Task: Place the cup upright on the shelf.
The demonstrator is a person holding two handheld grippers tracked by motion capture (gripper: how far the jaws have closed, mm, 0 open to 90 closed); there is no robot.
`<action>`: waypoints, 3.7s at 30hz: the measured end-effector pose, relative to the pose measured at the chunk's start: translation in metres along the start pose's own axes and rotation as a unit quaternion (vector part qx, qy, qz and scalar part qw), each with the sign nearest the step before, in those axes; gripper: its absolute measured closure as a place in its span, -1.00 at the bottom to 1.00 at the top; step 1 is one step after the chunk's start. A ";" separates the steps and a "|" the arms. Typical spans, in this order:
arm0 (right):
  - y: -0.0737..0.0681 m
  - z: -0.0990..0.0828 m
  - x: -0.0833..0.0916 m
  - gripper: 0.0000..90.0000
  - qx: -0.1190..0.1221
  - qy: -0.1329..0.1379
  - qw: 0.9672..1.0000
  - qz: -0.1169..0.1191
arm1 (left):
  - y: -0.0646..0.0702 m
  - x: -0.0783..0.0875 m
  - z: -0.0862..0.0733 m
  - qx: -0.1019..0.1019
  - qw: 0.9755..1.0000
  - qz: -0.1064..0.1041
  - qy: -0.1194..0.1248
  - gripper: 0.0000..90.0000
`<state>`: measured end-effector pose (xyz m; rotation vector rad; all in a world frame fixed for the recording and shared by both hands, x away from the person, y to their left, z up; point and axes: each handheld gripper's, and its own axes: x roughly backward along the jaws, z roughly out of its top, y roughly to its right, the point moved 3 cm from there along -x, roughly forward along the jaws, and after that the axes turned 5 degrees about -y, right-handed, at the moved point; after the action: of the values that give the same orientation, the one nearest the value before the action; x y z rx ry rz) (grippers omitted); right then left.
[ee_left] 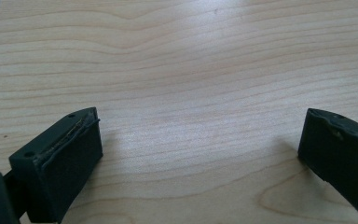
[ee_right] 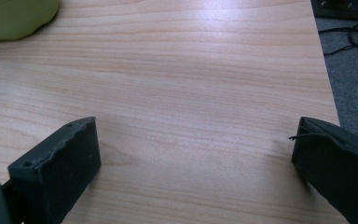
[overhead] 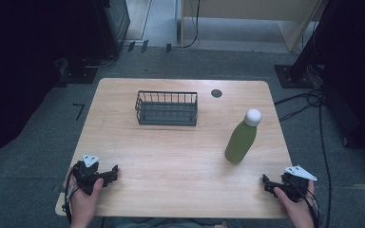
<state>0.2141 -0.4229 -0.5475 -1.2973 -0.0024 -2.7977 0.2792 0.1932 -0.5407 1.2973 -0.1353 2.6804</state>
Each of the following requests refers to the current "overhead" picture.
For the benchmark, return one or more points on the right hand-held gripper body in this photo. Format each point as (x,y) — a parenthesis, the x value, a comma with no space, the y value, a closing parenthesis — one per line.
(296,185)

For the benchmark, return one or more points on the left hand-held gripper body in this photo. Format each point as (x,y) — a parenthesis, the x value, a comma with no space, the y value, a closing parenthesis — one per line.
(85,175)

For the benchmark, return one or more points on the green bottle with white cap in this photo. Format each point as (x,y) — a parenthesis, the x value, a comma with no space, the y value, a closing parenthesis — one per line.
(241,139)

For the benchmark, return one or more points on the person's right hand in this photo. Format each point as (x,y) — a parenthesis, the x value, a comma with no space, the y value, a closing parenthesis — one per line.
(294,209)

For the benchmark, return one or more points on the person's left hand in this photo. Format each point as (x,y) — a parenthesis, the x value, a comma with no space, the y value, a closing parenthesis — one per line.
(84,202)

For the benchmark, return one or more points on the round dark table grommet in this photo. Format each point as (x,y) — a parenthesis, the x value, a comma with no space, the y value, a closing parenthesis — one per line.
(216,93)

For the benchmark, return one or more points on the dark stand with flat base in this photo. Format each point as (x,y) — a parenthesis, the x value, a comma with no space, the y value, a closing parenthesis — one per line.
(77,74)

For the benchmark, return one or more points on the black stand with square base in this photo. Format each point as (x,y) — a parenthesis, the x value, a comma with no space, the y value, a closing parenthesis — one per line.
(293,77)

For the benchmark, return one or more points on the dark curtain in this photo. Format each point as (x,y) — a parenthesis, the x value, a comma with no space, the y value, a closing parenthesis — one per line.
(358,79)
(15,63)

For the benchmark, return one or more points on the black tape strip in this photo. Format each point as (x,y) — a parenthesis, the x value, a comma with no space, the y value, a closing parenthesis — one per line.
(144,46)
(168,47)
(131,46)

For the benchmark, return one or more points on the dark cabinet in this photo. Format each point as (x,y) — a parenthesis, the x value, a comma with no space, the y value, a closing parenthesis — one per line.
(115,22)

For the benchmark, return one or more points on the light wooden desk frame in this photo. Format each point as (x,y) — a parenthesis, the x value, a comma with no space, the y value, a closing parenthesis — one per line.
(250,9)

